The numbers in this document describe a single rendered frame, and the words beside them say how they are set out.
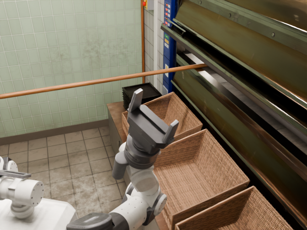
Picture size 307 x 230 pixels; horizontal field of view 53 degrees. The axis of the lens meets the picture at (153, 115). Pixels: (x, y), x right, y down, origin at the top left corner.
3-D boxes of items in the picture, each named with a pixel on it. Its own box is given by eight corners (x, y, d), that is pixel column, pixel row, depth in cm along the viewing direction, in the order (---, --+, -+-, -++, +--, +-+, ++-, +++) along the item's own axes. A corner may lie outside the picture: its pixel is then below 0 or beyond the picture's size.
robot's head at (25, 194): (35, 218, 80) (28, 194, 75) (0, 211, 82) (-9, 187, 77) (47, 199, 85) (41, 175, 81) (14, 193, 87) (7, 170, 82)
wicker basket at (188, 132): (172, 117, 279) (173, 90, 265) (201, 154, 234) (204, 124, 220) (121, 127, 265) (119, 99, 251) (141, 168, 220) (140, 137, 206)
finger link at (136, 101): (134, 95, 65) (130, 112, 70) (145, 88, 67) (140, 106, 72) (129, 90, 65) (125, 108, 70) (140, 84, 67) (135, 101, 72)
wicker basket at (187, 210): (203, 157, 231) (207, 127, 217) (245, 213, 186) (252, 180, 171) (142, 170, 218) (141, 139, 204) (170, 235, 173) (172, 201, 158)
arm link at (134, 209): (159, 220, 109) (129, 251, 88) (129, 203, 113) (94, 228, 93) (170, 192, 106) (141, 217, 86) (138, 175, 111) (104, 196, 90)
